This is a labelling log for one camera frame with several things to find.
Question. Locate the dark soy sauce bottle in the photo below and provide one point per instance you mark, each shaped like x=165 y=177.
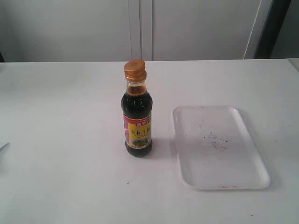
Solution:
x=136 y=105

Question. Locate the white plastic tray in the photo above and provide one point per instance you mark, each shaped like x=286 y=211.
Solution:
x=215 y=150

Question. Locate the dark vertical post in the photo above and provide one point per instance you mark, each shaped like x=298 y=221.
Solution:
x=271 y=29

